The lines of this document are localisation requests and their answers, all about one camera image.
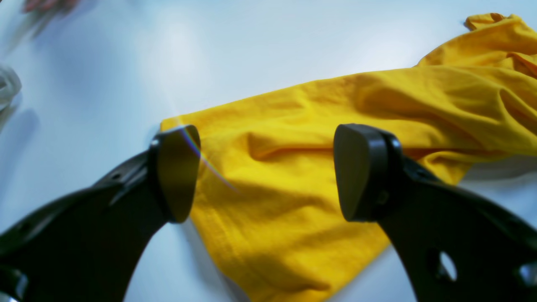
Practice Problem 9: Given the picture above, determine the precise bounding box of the cream white T-shirt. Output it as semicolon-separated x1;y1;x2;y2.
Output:
0;64;22;127

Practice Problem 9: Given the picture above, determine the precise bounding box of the orange yellow T-shirt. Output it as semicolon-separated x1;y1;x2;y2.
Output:
160;13;536;302

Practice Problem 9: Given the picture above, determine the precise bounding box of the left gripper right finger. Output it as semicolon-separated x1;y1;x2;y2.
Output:
334;124;537;302

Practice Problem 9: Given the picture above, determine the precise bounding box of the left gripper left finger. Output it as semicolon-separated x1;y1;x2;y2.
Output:
0;125;200;302

